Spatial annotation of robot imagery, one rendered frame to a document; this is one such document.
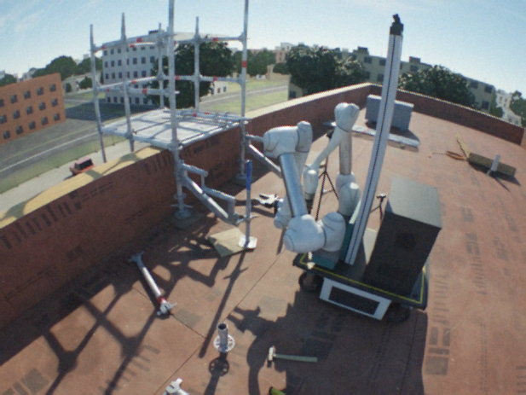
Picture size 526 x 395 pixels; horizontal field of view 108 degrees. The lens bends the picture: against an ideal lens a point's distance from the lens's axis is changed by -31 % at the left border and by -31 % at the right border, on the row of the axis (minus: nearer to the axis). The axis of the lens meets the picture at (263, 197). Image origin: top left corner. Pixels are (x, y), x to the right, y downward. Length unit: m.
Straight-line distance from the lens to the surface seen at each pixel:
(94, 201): 2.33
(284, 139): 1.64
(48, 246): 2.29
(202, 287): 2.12
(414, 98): 12.90
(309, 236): 1.56
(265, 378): 1.71
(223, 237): 2.53
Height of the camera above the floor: 1.56
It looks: 29 degrees down
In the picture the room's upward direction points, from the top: 3 degrees clockwise
